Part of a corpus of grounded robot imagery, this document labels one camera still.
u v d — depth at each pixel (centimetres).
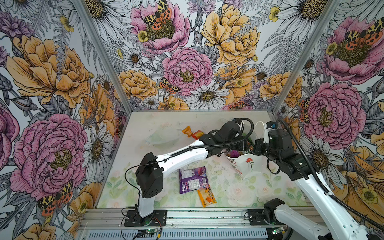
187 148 52
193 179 85
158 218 73
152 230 71
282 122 110
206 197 80
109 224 76
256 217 74
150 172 45
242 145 65
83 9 72
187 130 108
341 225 38
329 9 72
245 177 87
